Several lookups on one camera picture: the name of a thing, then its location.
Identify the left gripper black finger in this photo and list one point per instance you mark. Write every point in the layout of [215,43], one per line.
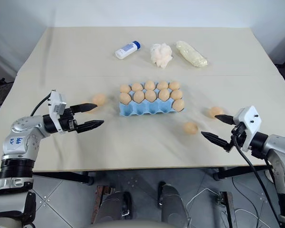
[84,107]
[89,125]

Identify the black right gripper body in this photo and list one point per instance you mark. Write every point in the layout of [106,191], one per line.
[238,136]

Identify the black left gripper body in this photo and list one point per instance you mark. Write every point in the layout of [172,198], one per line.
[67,121]

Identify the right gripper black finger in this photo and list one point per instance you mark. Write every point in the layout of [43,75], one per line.
[225,118]
[215,139]

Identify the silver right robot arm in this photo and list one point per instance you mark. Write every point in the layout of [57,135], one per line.
[278,147]

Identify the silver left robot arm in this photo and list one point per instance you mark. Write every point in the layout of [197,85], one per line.
[21,142]

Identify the blue egg tray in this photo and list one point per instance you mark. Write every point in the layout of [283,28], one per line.
[142,109]

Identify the brown egg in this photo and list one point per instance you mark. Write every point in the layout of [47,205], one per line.
[137,86]
[216,111]
[99,99]
[178,105]
[190,128]
[163,85]
[174,85]
[125,97]
[139,97]
[164,94]
[151,95]
[149,85]
[125,88]
[176,94]

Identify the white bottle with blue cap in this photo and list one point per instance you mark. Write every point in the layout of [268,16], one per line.
[126,50]

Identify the rusty metal stand leg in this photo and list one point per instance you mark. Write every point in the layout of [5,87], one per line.
[98,202]
[228,209]

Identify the cream wrapped food package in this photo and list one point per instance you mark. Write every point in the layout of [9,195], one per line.
[192,54]

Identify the dark rounded robot leg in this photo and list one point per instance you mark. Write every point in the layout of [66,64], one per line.
[173,204]
[114,206]

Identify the crumpled white plastic wrap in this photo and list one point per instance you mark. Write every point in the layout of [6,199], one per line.
[160,55]

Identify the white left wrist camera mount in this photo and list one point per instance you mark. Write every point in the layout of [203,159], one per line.
[57,104]

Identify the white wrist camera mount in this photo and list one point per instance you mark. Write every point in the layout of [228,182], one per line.
[249,118]
[57,104]

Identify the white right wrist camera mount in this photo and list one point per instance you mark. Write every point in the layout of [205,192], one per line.
[249,118]

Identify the black table frame bar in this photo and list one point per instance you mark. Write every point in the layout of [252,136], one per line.
[66,177]
[240,173]

